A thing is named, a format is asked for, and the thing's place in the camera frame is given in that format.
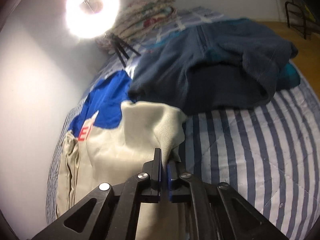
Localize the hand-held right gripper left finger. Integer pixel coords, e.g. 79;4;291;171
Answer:
31;148;162;240

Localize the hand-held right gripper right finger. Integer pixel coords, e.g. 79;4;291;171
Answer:
167;161;290;240

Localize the beige and blue work jacket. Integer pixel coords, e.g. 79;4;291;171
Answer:
55;70;188;240

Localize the black clothes rack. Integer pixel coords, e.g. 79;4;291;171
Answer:
285;1;308;40

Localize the blue white striped quilt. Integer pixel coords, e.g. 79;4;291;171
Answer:
45;65;320;240

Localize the dark blue garment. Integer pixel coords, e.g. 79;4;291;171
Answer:
128;17;299;115

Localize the folded floral quilt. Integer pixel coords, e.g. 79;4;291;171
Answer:
96;0;179;55

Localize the teal cloth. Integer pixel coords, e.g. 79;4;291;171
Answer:
274;61;301;91

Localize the ring light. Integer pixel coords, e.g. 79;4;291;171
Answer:
65;0;120;39

